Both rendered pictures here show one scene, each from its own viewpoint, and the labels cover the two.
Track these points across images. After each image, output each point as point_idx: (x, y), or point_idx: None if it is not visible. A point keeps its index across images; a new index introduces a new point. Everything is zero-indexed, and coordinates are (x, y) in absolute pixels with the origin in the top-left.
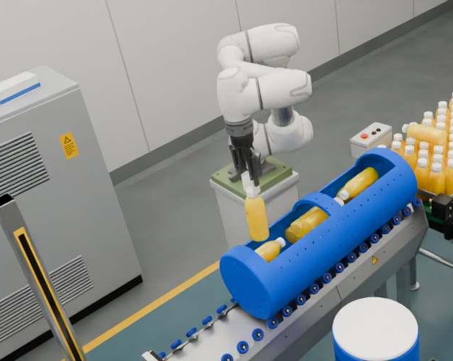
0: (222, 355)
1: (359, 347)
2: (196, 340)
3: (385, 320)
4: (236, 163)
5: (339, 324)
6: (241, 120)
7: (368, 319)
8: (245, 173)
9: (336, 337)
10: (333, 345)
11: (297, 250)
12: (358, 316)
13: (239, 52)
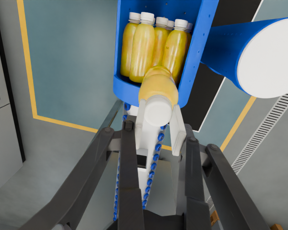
0: (160, 127)
1: (268, 90)
2: None
3: None
4: (104, 165)
5: (244, 76)
6: None
7: (270, 57)
8: (140, 138)
9: (245, 89)
10: (232, 81)
11: (198, 46)
12: (260, 60)
13: None
